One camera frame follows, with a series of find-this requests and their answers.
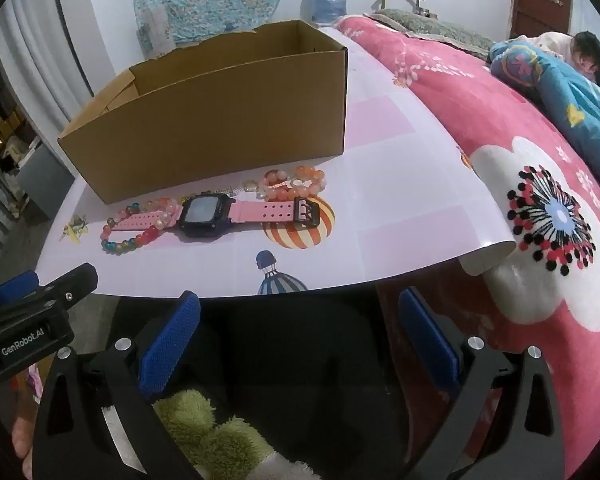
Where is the brown cardboard box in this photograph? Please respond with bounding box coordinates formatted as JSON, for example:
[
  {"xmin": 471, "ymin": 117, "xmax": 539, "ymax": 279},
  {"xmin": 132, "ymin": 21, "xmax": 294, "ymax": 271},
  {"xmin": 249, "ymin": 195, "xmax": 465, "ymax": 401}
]
[{"xmin": 56, "ymin": 20, "xmax": 349, "ymax": 206}]

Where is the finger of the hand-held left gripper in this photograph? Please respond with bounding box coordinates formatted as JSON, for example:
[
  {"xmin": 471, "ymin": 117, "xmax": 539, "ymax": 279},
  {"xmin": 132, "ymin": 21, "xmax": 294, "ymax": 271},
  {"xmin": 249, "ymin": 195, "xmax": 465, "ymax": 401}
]
[
  {"xmin": 0, "ymin": 270, "xmax": 41, "ymax": 313},
  {"xmin": 32, "ymin": 262, "xmax": 100, "ymax": 311}
]

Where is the white curtain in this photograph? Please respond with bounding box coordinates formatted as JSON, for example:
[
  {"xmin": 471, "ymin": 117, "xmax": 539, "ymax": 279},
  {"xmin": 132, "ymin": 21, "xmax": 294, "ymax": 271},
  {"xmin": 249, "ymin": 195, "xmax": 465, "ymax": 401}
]
[{"xmin": 0, "ymin": 0, "xmax": 116, "ymax": 126}]

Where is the blue water jug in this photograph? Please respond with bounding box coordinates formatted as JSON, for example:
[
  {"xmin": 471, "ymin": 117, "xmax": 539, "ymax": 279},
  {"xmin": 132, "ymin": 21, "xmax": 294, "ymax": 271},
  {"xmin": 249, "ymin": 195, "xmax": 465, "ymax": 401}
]
[{"xmin": 310, "ymin": 0, "xmax": 351, "ymax": 28}]

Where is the pink strap digital watch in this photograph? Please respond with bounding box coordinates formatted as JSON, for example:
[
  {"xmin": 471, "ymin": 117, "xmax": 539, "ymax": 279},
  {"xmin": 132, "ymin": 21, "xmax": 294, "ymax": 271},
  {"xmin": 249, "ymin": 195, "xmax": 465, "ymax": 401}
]
[{"xmin": 115, "ymin": 194, "xmax": 322, "ymax": 239}]

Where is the pink orange bead bracelet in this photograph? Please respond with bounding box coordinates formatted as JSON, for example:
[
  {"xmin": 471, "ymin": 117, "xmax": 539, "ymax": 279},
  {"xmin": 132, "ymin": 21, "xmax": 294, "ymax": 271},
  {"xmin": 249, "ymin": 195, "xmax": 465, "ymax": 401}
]
[{"xmin": 257, "ymin": 165, "xmax": 327, "ymax": 202}]

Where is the green patterned blanket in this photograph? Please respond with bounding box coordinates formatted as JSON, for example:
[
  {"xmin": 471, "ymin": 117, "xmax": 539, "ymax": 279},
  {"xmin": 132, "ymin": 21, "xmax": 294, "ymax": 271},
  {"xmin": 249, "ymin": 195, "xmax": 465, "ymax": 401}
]
[{"xmin": 365, "ymin": 7, "xmax": 496, "ymax": 61}]

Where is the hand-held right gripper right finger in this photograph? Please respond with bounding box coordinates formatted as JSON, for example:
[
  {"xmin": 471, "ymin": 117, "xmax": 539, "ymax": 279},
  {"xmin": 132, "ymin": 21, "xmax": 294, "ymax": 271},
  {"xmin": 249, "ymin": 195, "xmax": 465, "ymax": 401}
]
[{"xmin": 397, "ymin": 287, "xmax": 566, "ymax": 480}]

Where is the balloon print table sheet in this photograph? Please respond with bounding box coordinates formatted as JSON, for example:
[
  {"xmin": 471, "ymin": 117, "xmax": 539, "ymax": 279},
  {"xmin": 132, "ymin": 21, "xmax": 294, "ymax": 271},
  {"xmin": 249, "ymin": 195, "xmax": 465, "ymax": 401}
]
[{"xmin": 35, "ymin": 25, "xmax": 518, "ymax": 298}]

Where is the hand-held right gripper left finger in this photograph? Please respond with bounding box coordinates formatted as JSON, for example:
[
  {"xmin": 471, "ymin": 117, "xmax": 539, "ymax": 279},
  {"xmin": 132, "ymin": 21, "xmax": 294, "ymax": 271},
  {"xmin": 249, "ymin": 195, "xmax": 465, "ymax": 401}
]
[{"xmin": 32, "ymin": 290, "xmax": 203, "ymax": 480}]

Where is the multicolour bead bracelet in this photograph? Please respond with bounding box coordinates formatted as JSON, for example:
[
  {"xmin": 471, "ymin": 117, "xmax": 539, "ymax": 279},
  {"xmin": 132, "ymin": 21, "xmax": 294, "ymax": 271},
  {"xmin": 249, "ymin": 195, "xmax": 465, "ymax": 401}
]
[{"xmin": 100, "ymin": 197, "xmax": 182, "ymax": 256}]

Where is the person's left forearm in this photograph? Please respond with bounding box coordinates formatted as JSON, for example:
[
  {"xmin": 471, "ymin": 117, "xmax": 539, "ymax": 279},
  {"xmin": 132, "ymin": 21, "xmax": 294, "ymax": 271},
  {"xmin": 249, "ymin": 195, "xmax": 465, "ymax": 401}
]
[{"xmin": 12, "ymin": 410, "xmax": 35, "ymax": 480}]

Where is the grey cabinet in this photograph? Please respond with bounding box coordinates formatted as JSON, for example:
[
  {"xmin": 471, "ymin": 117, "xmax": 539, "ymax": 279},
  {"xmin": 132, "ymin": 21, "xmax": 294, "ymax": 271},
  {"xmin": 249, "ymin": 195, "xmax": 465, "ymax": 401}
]
[{"xmin": 15, "ymin": 140, "xmax": 76, "ymax": 211}]

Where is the pink flower blanket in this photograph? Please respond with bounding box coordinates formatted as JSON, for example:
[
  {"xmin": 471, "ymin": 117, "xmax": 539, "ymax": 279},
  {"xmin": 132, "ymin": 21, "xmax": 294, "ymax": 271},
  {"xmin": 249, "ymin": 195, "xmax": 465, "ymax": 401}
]
[{"xmin": 335, "ymin": 15, "xmax": 600, "ymax": 480}]

